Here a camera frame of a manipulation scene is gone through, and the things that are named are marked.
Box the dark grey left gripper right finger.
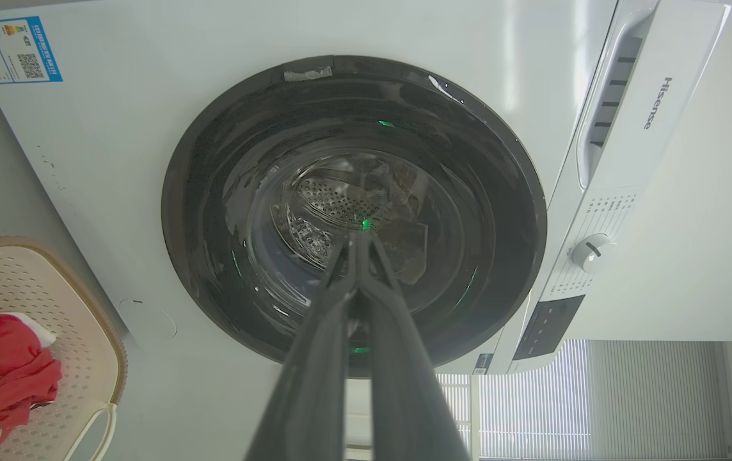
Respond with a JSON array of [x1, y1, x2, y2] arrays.
[[358, 232, 471, 461]]

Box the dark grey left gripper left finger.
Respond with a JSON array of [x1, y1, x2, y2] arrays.
[[244, 232, 362, 461]]

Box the beige perforated laundry basket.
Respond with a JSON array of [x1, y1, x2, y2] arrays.
[[0, 236, 129, 461]]

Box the white washing machine dial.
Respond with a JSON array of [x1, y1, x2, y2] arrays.
[[571, 233, 617, 274]]

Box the round dark washing machine door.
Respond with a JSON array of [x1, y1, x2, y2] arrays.
[[161, 55, 547, 378]]

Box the white Hisense washing machine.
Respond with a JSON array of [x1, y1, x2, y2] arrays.
[[0, 0, 732, 376]]

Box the white cloth item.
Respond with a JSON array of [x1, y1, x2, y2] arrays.
[[1, 312, 58, 348]]

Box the blue energy label sticker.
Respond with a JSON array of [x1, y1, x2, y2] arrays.
[[0, 16, 63, 85]]

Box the white vertical window blinds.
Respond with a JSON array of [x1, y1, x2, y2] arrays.
[[435, 339, 732, 461]]

